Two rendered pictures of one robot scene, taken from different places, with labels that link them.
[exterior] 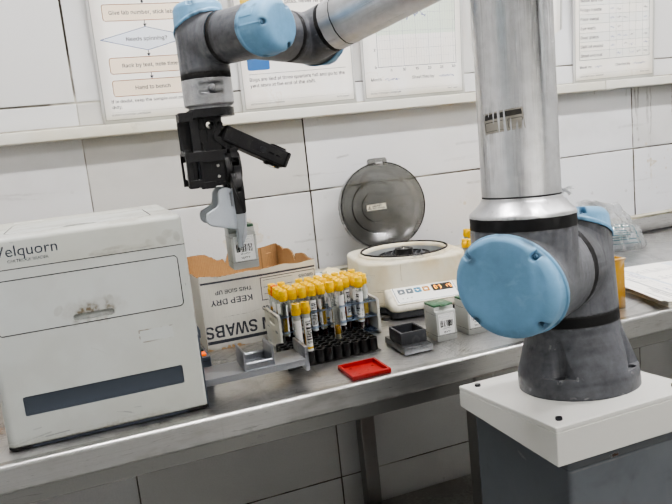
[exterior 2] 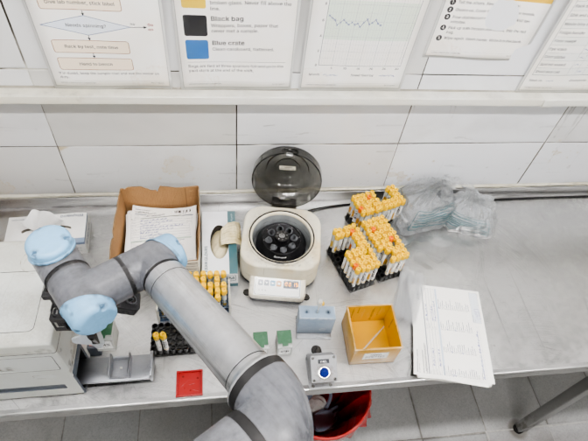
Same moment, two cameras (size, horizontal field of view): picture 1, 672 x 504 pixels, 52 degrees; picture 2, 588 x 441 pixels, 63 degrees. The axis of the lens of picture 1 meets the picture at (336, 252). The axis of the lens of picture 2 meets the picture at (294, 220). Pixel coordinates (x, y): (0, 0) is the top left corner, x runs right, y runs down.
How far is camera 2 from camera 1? 115 cm
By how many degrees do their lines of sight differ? 42
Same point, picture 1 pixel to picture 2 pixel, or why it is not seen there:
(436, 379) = not seen: hidden behind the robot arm
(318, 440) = not seen: hidden behind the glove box
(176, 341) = (59, 378)
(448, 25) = (403, 35)
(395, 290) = (257, 278)
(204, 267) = (141, 193)
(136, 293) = (26, 367)
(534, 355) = not seen: outside the picture
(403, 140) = (327, 119)
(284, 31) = (101, 323)
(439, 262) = (293, 272)
